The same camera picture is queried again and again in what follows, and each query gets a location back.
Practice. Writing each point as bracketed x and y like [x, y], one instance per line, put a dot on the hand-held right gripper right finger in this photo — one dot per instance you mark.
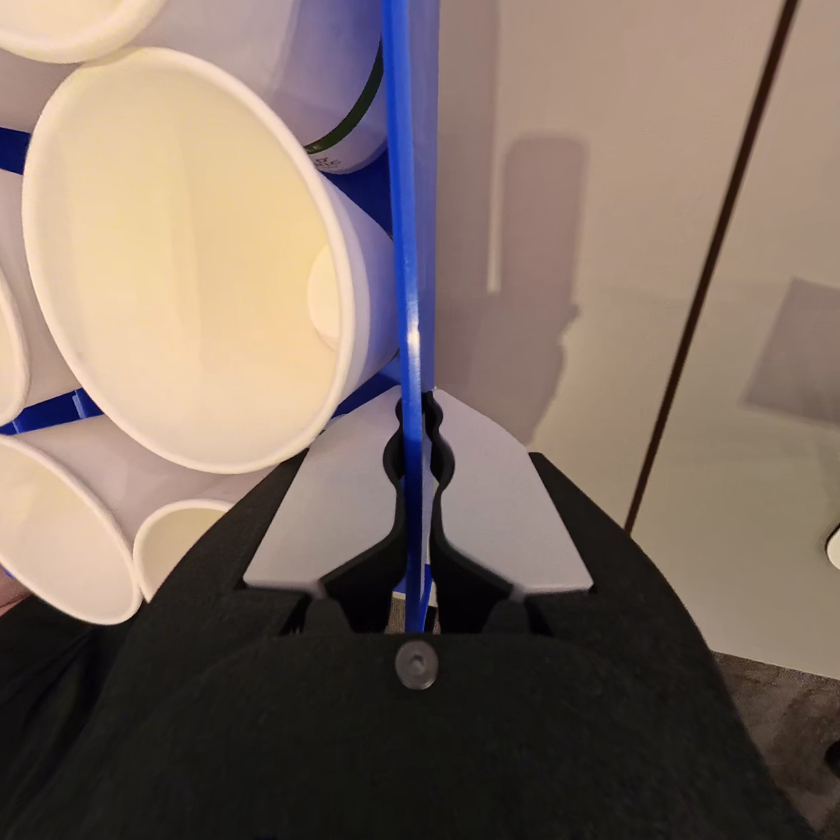
[505, 518]

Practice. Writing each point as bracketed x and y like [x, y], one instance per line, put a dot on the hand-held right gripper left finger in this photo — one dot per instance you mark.
[328, 512]

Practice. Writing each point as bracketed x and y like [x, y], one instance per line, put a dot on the blue plastic bin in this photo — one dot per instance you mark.
[420, 197]

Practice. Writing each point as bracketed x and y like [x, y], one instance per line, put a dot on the person's left forearm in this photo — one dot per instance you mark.
[8, 598]

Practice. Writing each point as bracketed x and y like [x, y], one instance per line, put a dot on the person's black clothed torso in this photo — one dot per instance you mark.
[39, 689]

